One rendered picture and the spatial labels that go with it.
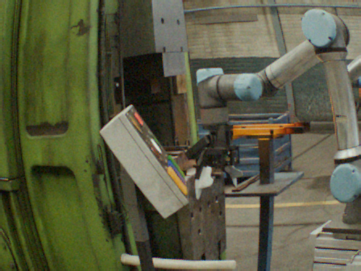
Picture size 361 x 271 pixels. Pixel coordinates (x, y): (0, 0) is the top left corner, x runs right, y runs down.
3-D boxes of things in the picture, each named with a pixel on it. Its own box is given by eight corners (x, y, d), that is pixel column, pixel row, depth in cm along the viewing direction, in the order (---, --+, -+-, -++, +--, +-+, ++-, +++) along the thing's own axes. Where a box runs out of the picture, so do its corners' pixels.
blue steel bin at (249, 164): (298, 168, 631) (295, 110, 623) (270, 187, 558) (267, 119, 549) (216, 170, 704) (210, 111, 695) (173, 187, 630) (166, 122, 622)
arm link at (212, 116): (193, 109, 155) (215, 106, 160) (196, 126, 156) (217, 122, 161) (213, 109, 149) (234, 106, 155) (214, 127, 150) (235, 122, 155)
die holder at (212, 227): (226, 249, 237) (222, 157, 232) (196, 276, 203) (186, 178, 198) (123, 243, 260) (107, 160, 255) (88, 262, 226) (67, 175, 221)
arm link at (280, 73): (345, 12, 132) (255, 73, 164) (334, 7, 124) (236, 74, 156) (363, 42, 130) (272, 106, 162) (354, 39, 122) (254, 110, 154)
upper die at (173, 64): (186, 73, 217) (184, 52, 216) (164, 77, 199) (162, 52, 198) (98, 85, 235) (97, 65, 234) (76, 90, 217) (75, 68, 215)
